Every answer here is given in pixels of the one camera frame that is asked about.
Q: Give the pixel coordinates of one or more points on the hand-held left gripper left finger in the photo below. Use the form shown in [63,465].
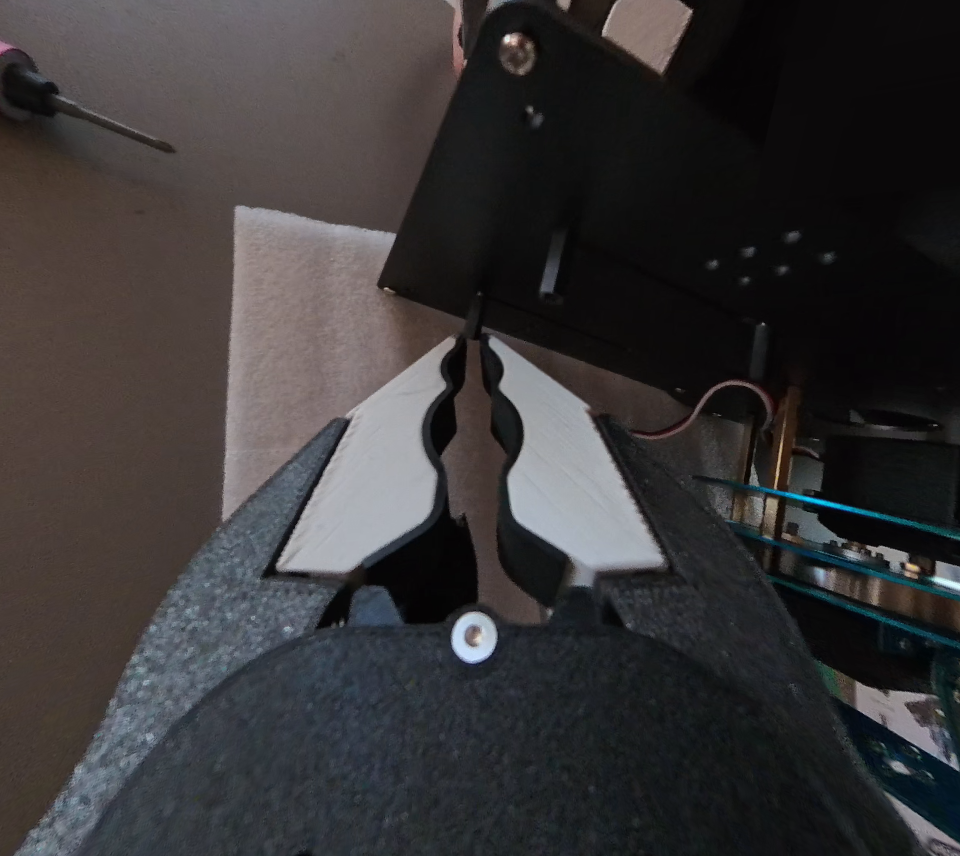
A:
[360,488]

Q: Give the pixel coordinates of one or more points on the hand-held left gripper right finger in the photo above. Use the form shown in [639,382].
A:
[577,488]

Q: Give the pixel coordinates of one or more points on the blue toy robot arm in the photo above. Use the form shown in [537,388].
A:
[637,158]

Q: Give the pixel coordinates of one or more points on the small black standoff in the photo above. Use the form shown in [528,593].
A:
[474,320]

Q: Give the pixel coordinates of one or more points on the dark grey desk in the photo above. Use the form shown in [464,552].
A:
[112,346]

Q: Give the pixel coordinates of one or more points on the white foam sheet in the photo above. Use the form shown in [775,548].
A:
[300,346]

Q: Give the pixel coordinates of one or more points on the dark red screwdriver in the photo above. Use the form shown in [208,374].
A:
[22,83]

